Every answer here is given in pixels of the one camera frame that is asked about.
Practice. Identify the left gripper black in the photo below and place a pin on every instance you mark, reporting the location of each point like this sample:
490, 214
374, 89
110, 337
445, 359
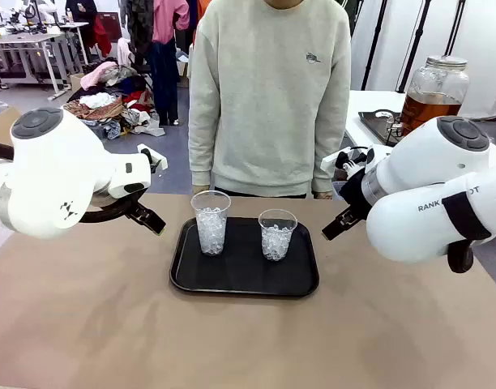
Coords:
136, 201

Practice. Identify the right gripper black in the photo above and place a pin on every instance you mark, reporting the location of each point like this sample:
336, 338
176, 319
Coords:
358, 194

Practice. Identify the tall clear plastic cup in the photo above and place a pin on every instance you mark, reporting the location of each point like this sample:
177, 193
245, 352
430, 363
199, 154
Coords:
210, 227

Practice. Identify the clear ice cubes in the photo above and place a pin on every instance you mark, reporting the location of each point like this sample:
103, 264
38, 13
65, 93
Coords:
277, 245
211, 235

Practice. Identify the short clear plastic cup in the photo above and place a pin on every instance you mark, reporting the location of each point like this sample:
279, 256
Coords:
277, 239

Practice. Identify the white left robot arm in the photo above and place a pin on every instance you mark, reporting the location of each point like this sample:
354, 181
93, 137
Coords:
57, 170

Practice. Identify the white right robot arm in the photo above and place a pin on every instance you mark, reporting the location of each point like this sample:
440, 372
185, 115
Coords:
414, 227

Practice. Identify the person's left sleeved forearm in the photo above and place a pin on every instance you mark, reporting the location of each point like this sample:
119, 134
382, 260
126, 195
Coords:
331, 154

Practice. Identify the person's right sleeved forearm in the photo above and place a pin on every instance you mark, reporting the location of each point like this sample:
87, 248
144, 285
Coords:
201, 154

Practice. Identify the person's left hand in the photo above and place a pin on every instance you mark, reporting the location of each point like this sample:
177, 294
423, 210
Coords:
324, 195

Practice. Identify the person's right hand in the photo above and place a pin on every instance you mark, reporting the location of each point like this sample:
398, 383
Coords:
198, 189

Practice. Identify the clear plastic ice bin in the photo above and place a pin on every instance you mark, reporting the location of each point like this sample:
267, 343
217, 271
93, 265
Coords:
338, 188

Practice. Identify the person's black trousers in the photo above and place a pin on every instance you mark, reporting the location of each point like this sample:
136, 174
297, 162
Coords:
264, 195

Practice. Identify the large black serving tray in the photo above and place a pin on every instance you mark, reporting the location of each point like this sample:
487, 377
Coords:
240, 271

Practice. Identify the small dark tray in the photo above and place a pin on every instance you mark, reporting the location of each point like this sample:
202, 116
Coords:
373, 125

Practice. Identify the pile of mixed clothes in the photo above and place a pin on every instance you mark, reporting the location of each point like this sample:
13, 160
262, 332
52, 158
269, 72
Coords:
102, 101

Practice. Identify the dark blue hanging garment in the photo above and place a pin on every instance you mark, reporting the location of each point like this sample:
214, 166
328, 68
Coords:
165, 81

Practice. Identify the person in grey sweatshirt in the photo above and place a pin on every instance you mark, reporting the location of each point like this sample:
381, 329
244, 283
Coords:
268, 101

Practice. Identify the small cardboard box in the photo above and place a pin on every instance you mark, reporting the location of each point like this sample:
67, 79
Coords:
75, 83

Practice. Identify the glass tea dispenser jar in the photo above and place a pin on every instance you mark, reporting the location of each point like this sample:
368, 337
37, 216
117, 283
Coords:
434, 93

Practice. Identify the white cloth on chair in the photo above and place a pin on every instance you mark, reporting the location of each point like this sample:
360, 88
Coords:
123, 52

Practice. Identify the large cardboard box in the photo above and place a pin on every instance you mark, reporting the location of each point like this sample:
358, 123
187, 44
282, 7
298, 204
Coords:
1, 125

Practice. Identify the black light stand pole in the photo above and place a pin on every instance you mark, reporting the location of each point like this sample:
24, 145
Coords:
414, 46
455, 28
374, 44

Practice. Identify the red hanging garment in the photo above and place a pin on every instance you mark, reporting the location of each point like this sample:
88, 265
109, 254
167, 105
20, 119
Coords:
103, 40

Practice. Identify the dark patterned hanging garment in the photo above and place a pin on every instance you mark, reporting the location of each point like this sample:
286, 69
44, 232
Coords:
138, 24

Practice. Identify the pink hanging garment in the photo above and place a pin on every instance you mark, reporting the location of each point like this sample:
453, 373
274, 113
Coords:
169, 20

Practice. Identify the white desk thin legs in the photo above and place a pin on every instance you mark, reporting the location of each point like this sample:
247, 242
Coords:
73, 25

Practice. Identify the person in dark jacket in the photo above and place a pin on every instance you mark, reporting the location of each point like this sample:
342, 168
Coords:
347, 12

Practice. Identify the orange hanging garment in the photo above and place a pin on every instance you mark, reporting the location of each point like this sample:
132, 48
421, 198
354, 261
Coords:
201, 8

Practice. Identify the person in black top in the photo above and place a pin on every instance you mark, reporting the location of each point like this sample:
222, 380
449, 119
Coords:
82, 12

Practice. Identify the background robot equipment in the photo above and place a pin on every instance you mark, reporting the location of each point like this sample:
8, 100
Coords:
29, 16

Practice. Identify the right arm white wrist camera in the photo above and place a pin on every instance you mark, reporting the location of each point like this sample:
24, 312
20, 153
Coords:
330, 164

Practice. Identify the arm white wrist camera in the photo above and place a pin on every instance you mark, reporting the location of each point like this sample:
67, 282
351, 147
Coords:
330, 164
156, 159

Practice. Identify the left arm white wrist camera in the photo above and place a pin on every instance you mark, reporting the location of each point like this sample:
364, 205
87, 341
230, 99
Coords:
156, 159

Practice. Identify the white desk grey frame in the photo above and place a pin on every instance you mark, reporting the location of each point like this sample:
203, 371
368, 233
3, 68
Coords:
21, 39

